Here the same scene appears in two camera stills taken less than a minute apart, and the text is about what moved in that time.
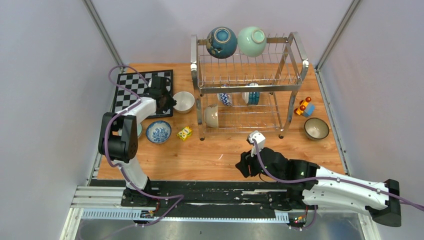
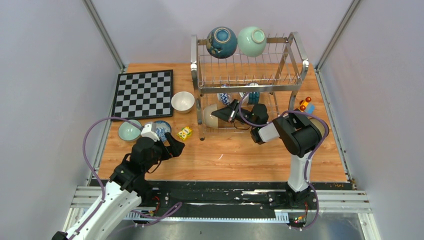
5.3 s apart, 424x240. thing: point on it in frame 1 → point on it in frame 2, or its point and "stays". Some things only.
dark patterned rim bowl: (316, 128) stays
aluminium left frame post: (100, 27) stays
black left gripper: (171, 103) → (173, 150)
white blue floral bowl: (158, 131) stays
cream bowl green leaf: (185, 101) stays
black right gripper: (246, 159) → (229, 113)
